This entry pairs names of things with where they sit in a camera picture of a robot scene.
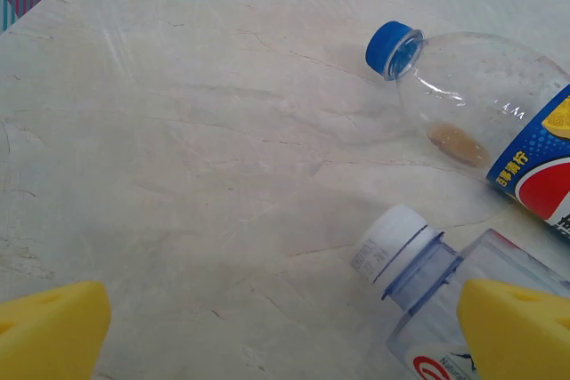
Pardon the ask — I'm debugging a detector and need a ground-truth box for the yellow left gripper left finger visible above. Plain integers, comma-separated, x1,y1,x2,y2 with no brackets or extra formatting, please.
0,280,112,380

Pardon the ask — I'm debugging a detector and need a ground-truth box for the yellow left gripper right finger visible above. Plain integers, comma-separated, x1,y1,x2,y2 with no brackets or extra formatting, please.
458,278,570,380

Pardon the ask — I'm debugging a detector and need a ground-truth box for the clear water bottle white cap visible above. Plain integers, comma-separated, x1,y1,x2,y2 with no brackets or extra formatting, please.
350,202,570,380

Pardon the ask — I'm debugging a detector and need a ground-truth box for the Pepsi bottle with blue cap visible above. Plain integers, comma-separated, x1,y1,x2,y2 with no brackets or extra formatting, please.
364,20,570,246

